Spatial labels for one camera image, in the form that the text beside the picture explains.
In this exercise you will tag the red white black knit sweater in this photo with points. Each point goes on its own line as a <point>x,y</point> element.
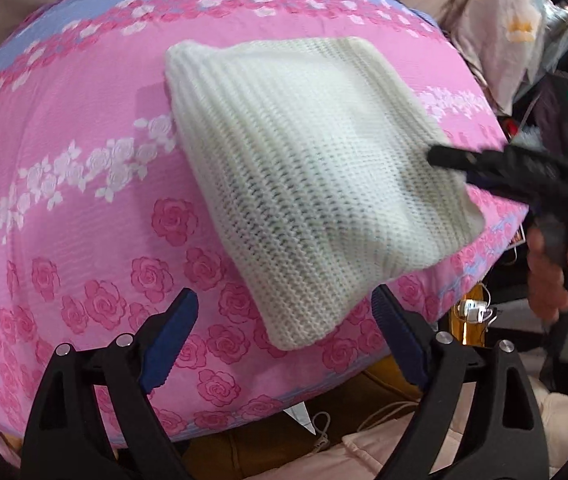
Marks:
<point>311,156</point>

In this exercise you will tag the right hand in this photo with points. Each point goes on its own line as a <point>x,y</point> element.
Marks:
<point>547,296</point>

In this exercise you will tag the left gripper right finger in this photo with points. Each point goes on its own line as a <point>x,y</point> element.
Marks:
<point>477,417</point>

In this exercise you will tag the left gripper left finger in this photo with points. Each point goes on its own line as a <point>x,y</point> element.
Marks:
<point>65,435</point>

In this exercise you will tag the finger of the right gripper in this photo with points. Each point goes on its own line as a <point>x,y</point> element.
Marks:
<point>459,159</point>

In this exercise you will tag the floral pillow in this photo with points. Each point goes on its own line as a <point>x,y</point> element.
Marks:
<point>500,41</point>

